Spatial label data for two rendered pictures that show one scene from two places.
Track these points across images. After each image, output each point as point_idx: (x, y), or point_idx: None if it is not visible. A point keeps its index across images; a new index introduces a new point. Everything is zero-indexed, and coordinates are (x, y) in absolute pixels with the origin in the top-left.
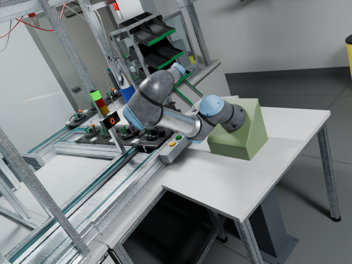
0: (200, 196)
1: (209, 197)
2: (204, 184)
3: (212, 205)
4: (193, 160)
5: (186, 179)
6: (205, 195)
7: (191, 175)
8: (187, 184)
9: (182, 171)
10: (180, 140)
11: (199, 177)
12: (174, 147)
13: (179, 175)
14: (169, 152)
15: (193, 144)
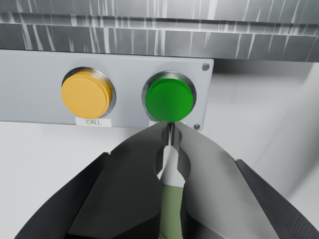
0: (2, 215)
1: (11, 228)
2: (38, 208)
3: (0, 237)
4: (117, 142)
5: (26, 164)
6: (11, 220)
7: (49, 170)
8: (12, 174)
9: (50, 133)
10: (146, 123)
11: (51, 190)
12: (69, 124)
13: (28, 133)
14: (17, 118)
15: (223, 91)
